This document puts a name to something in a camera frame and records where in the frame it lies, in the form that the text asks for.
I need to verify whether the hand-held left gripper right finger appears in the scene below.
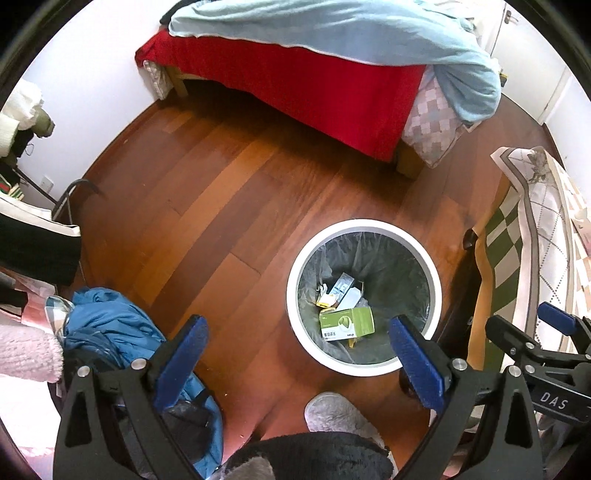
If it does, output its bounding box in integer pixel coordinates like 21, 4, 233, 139
389, 315, 543, 480

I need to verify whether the white door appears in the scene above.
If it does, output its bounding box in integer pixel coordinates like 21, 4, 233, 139
489, 4, 573, 125

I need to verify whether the checkered printed tablecloth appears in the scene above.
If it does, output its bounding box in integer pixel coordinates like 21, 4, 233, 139
471, 145, 591, 370

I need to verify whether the black bag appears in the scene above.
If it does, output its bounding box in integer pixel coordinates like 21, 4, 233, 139
0, 215, 81, 284

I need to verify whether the light blue duvet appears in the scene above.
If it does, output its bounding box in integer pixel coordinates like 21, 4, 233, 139
167, 0, 503, 123

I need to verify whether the white blue tall box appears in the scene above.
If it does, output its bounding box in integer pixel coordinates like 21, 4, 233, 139
337, 287, 365, 311

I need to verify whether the red bed sheet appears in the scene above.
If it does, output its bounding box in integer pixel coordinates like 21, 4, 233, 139
135, 28, 426, 162

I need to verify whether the wooden bed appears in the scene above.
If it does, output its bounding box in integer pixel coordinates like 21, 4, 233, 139
134, 0, 504, 178

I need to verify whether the cream fuzzy garment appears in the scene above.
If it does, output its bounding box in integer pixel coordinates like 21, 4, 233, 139
0, 80, 44, 155

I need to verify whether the pink fuzzy cloth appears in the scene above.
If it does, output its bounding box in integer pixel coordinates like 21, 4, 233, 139
0, 323, 63, 384

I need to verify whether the black metal frame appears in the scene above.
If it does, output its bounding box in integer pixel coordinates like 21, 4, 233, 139
51, 178, 103, 227

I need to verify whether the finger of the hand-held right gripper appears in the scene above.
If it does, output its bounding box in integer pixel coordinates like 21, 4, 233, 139
486, 315, 550, 365
538, 302, 591, 354

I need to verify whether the white checkered mattress cover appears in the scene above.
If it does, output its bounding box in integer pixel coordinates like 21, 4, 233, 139
143, 60, 168, 100

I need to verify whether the black clothing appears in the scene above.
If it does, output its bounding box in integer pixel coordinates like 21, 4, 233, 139
159, 0, 195, 26

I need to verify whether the grey fuzzy slipper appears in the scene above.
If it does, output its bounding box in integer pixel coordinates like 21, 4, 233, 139
305, 392, 386, 450

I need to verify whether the plaid cloth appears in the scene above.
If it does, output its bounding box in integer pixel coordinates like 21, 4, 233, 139
45, 295, 75, 334

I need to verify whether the yellow wrapper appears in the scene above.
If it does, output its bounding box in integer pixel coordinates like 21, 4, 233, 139
315, 285, 340, 310

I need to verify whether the white round trash bin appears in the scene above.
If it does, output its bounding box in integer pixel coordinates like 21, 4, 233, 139
286, 219, 443, 376

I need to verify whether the blue jacket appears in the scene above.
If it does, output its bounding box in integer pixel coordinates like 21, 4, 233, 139
65, 286, 222, 478

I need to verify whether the grey bin liner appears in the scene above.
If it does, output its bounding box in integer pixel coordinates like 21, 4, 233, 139
295, 231, 432, 365

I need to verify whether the green cardboard box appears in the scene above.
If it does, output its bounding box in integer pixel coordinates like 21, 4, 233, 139
318, 306, 376, 343

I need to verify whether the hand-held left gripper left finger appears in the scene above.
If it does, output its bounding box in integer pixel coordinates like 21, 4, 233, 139
53, 315, 211, 480

